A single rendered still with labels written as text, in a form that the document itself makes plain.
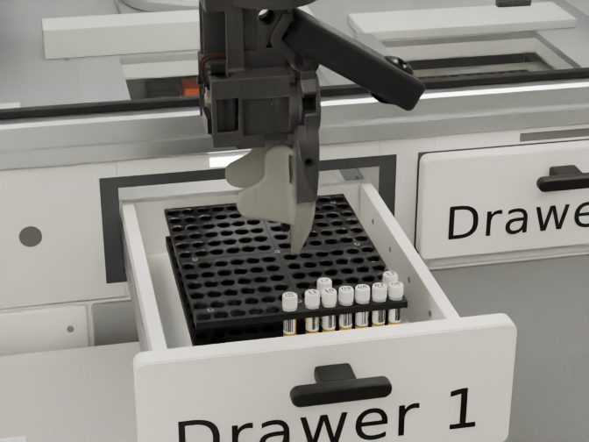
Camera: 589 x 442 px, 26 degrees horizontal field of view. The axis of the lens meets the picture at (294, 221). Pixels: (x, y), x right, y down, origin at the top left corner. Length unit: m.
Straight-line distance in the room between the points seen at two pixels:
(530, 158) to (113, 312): 0.44
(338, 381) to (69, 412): 0.34
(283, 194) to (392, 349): 0.14
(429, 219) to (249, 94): 0.41
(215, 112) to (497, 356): 0.28
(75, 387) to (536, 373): 0.52
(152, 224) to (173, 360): 0.36
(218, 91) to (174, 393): 0.22
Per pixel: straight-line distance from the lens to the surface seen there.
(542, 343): 1.43
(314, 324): 1.05
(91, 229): 1.25
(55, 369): 1.25
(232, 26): 0.92
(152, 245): 1.28
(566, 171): 1.30
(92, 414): 1.18
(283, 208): 0.97
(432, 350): 0.97
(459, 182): 1.28
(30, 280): 1.27
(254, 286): 1.08
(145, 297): 1.08
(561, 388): 1.47
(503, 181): 1.30
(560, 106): 1.32
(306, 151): 0.93
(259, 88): 0.92
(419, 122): 1.26
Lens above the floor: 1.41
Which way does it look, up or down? 25 degrees down
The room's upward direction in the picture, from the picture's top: straight up
